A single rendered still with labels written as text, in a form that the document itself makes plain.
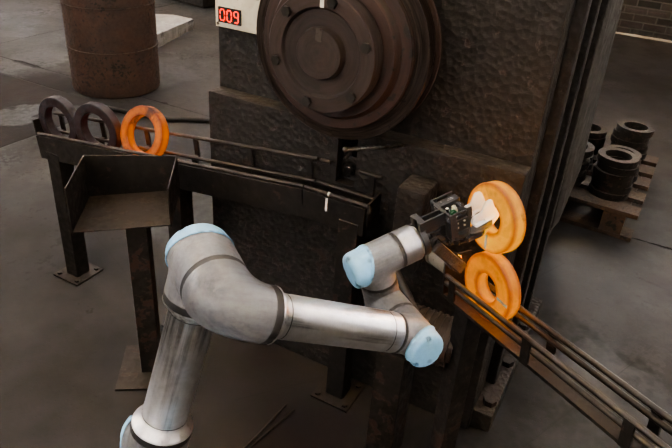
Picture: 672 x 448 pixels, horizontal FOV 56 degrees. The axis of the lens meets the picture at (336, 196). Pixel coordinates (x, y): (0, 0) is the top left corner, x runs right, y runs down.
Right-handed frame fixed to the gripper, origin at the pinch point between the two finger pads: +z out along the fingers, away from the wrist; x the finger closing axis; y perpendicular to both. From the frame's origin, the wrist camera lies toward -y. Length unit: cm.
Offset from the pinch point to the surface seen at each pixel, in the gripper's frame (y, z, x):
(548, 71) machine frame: 16.6, 27.8, 16.2
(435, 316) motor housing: -32.2, -12.7, 8.9
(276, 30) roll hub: 34, -23, 51
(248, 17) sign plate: 28, -20, 82
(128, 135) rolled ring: -6, -61, 112
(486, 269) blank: -11.6, -5.7, -3.1
